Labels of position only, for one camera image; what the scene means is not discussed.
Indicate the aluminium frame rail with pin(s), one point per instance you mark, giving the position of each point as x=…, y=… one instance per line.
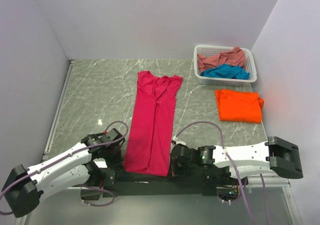
x=269, y=197

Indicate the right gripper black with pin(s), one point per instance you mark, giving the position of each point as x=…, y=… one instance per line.
x=175, y=172

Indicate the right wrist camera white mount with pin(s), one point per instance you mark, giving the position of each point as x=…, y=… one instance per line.
x=175, y=141

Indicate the blue t-shirt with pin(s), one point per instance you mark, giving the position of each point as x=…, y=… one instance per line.
x=226, y=71

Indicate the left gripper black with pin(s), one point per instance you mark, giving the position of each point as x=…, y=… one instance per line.
x=118, y=162

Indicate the white plastic laundry basket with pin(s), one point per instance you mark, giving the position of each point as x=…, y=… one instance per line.
x=211, y=50

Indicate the magenta pink t-shirt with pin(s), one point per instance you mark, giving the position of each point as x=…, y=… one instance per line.
x=149, y=142

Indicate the folded orange t-shirt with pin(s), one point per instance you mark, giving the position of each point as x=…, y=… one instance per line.
x=239, y=106

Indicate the salmon pink t-shirt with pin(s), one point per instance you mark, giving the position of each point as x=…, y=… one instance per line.
x=234, y=57

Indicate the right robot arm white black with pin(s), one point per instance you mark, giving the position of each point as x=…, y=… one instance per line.
x=275, y=155

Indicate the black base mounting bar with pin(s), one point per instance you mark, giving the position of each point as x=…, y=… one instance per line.
x=202, y=181

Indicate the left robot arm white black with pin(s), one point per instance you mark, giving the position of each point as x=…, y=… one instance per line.
x=25, y=188

